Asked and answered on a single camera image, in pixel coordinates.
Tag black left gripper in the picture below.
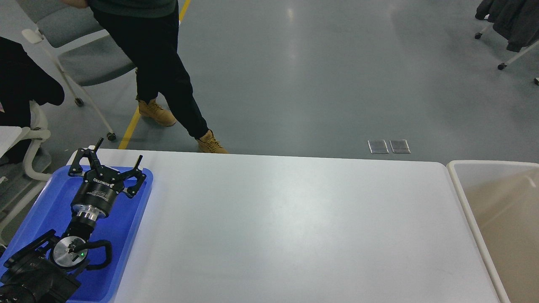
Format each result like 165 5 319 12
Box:
68 138 147 219

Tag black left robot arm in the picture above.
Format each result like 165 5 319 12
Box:
1 143 153 303

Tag blue plastic tray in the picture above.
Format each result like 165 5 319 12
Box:
1 166 153 303

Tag white chair with black coat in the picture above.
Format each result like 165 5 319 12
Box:
0 38 65 231

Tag grey white office chair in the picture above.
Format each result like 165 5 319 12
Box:
15 0 137 141

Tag left metal floor plate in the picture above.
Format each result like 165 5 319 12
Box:
368 139 389 154

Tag metal floor plate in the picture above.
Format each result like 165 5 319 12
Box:
368 139 389 154
389 139 411 154

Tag right metal floor plate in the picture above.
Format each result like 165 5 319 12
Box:
389 139 411 154

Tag beige plastic bin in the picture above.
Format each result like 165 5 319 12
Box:
447 160 539 303

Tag dark coats on rack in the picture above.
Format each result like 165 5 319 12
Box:
474 0 539 70

